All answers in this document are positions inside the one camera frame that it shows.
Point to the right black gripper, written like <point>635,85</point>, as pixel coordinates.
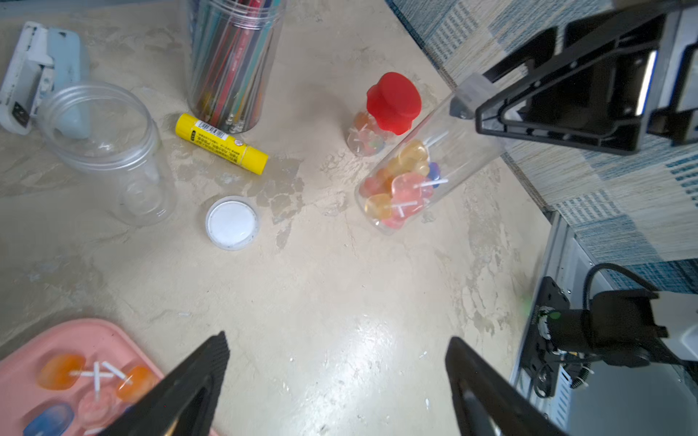
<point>621,75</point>

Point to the white lid candy jar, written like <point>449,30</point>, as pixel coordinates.
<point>442,152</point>

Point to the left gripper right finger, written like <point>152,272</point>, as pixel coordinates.
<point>484,402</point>

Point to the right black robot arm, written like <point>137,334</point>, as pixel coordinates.
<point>627,328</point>

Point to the grey stapler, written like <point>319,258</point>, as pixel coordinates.
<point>45,60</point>

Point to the blue lollipop candy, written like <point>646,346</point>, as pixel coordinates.
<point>53,421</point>

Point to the translucent white jar lid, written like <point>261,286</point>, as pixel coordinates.
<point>232,223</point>

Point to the clear cup of pencils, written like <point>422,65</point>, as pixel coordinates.
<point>230,47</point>

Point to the pink plastic tray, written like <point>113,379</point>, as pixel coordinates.
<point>99,341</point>

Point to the clear candy jar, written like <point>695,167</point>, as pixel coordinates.
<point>107,135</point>

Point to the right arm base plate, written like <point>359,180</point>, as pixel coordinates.
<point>538,359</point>

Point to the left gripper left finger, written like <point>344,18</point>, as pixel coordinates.
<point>185,401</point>

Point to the red lid candy jar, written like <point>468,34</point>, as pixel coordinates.
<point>391,107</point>

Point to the orange lollipop candy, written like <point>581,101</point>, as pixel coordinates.
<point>62,371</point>

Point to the pink lollipop candy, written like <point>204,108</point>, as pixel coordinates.
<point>97,405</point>

